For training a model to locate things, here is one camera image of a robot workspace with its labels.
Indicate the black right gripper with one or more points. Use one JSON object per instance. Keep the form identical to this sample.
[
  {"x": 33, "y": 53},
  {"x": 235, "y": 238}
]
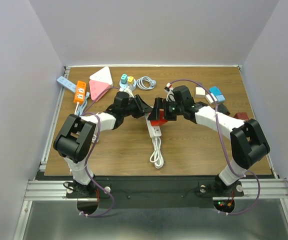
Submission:
[{"x": 160, "y": 103}]

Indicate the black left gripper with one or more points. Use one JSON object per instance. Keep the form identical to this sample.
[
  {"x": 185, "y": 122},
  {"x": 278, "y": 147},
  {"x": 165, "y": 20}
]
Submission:
[{"x": 141, "y": 106}]

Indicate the red cube socket adapter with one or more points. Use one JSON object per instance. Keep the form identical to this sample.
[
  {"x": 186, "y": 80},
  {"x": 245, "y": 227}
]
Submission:
[{"x": 159, "y": 122}]

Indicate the light blue round socket base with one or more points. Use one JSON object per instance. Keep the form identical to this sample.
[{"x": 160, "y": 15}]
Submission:
[{"x": 125, "y": 84}]

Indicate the orange USB power strip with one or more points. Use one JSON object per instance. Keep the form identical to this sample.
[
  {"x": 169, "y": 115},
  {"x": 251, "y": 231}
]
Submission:
[{"x": 80, "y": 92}]

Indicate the black cube socket adapter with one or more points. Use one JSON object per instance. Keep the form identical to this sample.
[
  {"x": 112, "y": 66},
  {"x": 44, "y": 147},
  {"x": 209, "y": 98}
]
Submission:
[{"x": 221, "y": 108}]

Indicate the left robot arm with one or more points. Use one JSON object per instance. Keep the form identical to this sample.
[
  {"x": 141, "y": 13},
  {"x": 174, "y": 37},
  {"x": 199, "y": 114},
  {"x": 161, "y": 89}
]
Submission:
[{"x": 74, "y": 140}]

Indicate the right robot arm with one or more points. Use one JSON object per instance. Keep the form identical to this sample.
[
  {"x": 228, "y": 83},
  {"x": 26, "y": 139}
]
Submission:
[{"x": 248, "y": 142}]

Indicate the yellow plug adapter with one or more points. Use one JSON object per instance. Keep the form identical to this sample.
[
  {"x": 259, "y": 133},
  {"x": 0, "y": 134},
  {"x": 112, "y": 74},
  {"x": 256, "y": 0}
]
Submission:
[{"x": 130, "y": 80}]

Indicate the teal plug adapter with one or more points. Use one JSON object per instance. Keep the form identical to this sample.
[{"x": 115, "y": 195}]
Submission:
[{"x": 124, "y": 79}]

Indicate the white grey plug adapter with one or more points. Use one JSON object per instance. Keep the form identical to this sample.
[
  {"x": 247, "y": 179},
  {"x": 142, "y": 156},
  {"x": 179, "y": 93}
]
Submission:
[{"x": 200, "y": 92}]

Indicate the white blue plug adapter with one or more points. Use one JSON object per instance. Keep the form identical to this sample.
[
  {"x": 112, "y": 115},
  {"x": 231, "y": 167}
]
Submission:
[{"x": 211, "y": 99}]

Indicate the white triangular power strip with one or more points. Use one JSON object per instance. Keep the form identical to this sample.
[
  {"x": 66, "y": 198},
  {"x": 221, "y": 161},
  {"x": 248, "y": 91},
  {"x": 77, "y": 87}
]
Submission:
[{"x": 103, "y": 75}]

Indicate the pink triangular power strip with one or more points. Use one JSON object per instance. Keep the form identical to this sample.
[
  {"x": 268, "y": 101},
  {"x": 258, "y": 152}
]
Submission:
[{"x": 97, "y": 89}]

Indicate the light blue power strip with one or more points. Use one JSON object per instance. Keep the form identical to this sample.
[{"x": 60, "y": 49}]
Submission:
[{"x": 64, "y": 82}]

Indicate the dark red cube adapter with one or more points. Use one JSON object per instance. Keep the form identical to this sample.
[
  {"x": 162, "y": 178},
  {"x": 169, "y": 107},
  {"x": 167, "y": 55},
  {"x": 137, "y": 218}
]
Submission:
[{"x": 241, "y": 116}]

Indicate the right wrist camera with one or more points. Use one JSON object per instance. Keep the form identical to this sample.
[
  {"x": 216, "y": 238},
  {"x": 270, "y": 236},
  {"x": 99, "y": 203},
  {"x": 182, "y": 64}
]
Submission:
[{"x": 169, "y": 92}]

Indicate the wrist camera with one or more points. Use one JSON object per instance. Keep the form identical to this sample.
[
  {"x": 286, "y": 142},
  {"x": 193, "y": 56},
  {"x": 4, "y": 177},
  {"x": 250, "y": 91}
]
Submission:
[
  {"x": 169, "y": 92},
  {"x": 128, "y": 89}
]

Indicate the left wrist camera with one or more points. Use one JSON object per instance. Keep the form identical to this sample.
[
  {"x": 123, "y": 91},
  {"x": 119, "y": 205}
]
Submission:
[{"x": 128, "y": 89}]

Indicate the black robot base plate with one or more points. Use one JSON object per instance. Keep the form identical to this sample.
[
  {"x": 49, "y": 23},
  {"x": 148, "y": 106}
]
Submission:
[{"x": 143, "y": 192}]

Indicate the aluminium frame rail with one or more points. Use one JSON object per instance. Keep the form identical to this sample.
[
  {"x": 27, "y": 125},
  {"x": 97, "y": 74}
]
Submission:
[{"x": 44, "y": 190}]

